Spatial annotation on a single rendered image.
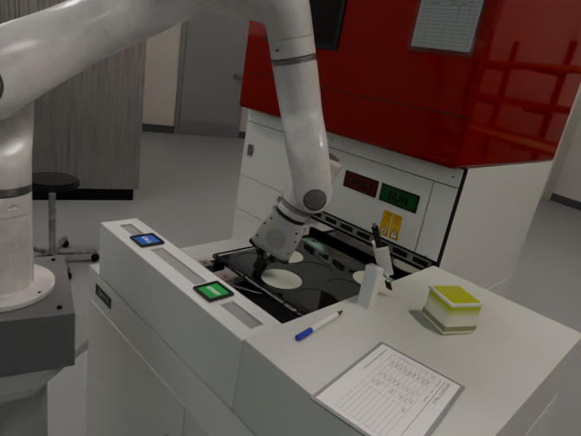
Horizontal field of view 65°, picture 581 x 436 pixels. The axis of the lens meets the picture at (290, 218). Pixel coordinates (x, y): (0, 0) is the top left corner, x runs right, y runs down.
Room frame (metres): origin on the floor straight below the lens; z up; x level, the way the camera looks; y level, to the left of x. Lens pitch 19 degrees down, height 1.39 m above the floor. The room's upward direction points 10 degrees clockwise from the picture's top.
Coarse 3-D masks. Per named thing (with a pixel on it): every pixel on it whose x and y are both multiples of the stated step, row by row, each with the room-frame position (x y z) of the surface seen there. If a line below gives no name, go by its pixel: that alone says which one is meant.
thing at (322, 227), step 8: (312, 216) 1.37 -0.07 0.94; (312, 224) 1.35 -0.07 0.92; (320, 224) 1.33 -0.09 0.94; (328, 224) 1.32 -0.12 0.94; (304, 232) 1.37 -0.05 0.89; (328, 232) 1.31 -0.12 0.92; (336, 232) 1.28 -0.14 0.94; (344, 232) 1.28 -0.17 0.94; (344, 240) 1.26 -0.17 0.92; (352, 240) 1.24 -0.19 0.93; (360, 240) 1.23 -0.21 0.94; (360, 248) 1.22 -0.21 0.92; (368, 248) 1.20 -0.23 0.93; (392, 256) 1.15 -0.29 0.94; (392, 264) 1.15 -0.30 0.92; (400, 264) 1.13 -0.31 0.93; (408, 264) 1.11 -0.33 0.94; (408, 272) 1.11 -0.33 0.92
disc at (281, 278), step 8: (264, 272) 1.00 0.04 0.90; (272, 272) 1.01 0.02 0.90; (280, 272) 1.02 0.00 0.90; (288, 272) 1.02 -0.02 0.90; (264, 280) 0.96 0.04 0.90; (272, 280) 0.97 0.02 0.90; (280, 280) 0.97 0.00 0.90; (288, 280) 0.98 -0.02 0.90; (296, 280) 0.99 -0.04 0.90; (288, 288) 0.94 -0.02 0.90
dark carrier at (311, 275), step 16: (304, 240) 1.26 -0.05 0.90; (224, 256) 1.06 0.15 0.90; (240, 256) 1.07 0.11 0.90; (256, 256) 1.09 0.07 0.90; (304, 256) 1.14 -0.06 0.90; (320, 256) 1.16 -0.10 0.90; (336, 256) 1.19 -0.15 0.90; (304, 272) 1.04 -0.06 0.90; (320, 272) 1.06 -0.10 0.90; (336, 272) 1.07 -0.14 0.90; (352, 272) 1.09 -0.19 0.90; (272, 288) 0.93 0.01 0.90; (304, 288) 0.96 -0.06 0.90; (320, 288) 0.97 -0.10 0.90; (336, 288) 0.99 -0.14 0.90; (352, 288) 1.00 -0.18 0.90; (304, 304) 0.89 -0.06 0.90; (320, 304) 0.90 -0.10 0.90
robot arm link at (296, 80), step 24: (288, 72) 0.91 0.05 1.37; (312, 72) 0.93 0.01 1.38; (288, 96) 0.92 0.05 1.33; (312, 96) 0.93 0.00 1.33; (288, 120) 0.92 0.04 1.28; (312, 120) 0.92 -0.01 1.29; (288, 144) 0.89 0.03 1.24; (312, 144) 0.88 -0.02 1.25; (312, 168) 0.86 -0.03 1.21; (312, 192) 0.87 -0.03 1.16
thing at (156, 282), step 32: (128, 224) 1.02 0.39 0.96; (128, 256) 0.89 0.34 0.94; (160, 256) 0.88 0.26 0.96; (128, 288) 0.89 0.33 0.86; (160, 288) 0.80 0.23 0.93; (192, 288) 0.76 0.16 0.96; (160, 320) 0.79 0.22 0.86; (192, 320) 0.72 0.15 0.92; (224, 320) 0.67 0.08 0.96; (256, 320) 0.69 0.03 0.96; (192, 352) 0.71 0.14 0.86; (224, 352) 0.65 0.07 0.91; (224, 384) 0.64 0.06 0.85
